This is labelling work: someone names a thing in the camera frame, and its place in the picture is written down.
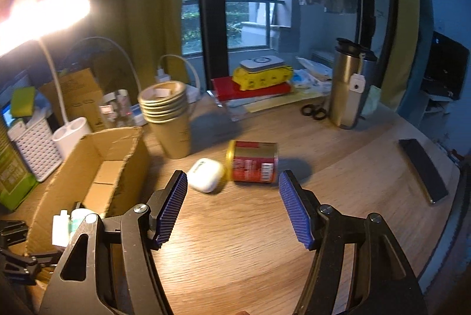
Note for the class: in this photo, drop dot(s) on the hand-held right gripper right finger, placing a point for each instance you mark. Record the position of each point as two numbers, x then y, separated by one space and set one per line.
294 208

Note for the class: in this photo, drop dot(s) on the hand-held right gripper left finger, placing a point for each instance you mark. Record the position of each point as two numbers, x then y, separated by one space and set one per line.
171 208

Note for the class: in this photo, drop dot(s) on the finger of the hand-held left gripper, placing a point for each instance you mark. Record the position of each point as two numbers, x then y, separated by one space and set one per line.
22 265
13 231

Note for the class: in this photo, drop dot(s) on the white green-label pill bottle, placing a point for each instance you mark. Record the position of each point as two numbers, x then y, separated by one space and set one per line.
60 226

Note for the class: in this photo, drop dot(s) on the white earbuds case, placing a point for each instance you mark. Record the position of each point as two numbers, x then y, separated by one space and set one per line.
206 173

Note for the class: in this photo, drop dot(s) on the red can with yellow lid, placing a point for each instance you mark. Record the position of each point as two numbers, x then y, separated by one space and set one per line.
254 160

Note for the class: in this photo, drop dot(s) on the cardboard box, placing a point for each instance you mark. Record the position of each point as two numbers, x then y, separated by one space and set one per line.
110 149

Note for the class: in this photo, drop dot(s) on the green carton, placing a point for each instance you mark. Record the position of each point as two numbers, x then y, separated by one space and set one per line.
11 179

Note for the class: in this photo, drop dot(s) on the stack of gold paper cups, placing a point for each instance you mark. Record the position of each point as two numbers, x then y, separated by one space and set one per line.
173 135

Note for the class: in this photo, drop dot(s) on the white plastic woven basket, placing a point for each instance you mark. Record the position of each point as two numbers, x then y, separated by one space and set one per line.
36 153

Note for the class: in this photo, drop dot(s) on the black scissors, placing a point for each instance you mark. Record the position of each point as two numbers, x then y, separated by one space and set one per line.
312 111

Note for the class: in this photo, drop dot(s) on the yellow paper folder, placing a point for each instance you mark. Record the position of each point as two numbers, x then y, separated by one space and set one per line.
279 101

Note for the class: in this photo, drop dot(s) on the white desk lamp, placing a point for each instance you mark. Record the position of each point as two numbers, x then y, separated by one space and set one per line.
71 138

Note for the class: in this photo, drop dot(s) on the clear stickered jar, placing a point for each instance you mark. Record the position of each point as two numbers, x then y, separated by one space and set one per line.
117 109

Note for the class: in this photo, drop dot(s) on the steel thermos flask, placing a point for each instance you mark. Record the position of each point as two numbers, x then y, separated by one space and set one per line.
344 90

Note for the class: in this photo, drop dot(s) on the green yellow card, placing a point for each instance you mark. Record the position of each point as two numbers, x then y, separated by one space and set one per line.
22 101

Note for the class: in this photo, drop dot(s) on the red book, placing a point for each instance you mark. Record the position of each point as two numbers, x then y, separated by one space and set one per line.
224 89

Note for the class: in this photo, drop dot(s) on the pale green cloth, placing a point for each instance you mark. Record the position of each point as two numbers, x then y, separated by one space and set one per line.
372 101

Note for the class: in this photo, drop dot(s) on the yellow patterned box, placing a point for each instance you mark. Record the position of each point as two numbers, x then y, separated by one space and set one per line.
261 79

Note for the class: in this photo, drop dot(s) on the white paper packets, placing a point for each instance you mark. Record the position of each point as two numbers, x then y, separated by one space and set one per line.
312 76

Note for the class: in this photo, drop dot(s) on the black smartphone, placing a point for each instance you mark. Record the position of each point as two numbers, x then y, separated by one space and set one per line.
423 171

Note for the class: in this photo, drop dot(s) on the white hang tag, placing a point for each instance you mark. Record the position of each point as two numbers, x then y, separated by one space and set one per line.
357 83

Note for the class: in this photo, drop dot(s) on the grey white flat device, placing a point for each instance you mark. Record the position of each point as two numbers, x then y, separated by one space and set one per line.
261 64

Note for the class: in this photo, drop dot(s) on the brown cardboard lamp package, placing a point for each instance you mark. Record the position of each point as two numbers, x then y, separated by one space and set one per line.
79 90

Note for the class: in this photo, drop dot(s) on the white monitor stand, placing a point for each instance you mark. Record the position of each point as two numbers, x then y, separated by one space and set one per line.
438 105

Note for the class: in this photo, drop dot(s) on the olive curtain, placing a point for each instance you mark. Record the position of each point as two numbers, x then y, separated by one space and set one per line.
404 24
140 6

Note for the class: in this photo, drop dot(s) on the black monitor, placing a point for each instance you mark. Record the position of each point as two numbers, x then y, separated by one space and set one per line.
447 65

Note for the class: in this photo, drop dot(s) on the balcony railing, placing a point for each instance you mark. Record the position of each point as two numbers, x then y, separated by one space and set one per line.
239 1

